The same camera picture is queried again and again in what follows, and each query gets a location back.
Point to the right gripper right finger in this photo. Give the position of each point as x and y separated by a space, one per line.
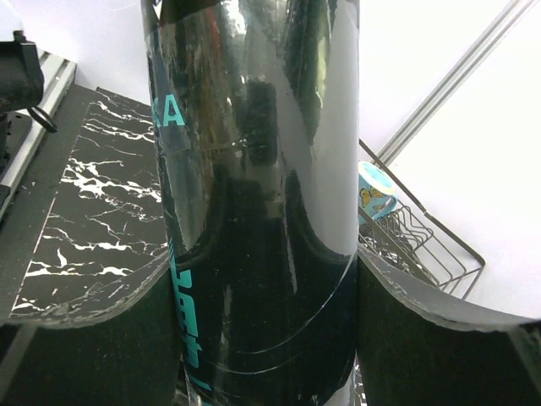
419 346

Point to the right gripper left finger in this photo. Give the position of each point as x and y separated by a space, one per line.
118 344

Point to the black shuttlecock tube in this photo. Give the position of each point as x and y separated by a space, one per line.
255 106

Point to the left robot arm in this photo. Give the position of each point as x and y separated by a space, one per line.
22 86

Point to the blue butterfly mug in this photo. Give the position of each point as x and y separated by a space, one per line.
376 191

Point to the wire dish rack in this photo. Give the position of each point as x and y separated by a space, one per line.
412 240

